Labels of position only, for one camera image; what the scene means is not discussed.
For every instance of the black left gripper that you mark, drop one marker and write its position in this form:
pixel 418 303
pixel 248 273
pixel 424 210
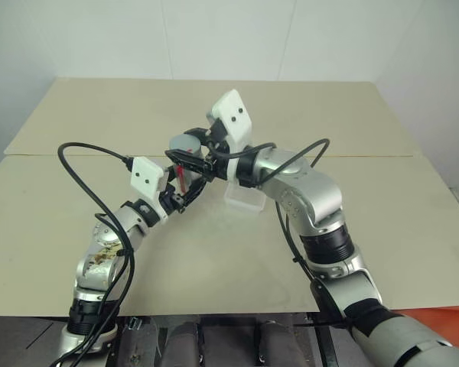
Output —
pixel 174 201

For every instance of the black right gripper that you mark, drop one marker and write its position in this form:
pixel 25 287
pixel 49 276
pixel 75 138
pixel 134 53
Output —
pixel 219 164

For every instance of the grey round object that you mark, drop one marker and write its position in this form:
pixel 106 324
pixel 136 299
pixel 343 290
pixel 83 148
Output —
pixel 184 144

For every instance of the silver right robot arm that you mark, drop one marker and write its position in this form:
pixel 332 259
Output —
pixel 313 195

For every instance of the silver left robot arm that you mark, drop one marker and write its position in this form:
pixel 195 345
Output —
pixel 99 264

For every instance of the clear plastic rectangular container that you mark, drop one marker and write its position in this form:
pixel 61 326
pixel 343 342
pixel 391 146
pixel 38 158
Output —
pixel 245 200

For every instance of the small silver metal clip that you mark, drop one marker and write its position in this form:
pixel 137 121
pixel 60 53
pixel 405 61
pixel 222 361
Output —
pixel 136 323

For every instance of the dark rounded pad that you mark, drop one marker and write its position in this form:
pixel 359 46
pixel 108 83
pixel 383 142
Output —
pixel 183 344
pixel 272 344

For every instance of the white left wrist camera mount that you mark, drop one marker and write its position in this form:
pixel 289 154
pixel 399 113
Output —
pixel 145 177

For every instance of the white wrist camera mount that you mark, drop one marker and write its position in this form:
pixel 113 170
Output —
pixel 145 177
pixel 233 114

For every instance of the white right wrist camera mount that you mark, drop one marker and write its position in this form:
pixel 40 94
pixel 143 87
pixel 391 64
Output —
pixel 233 114

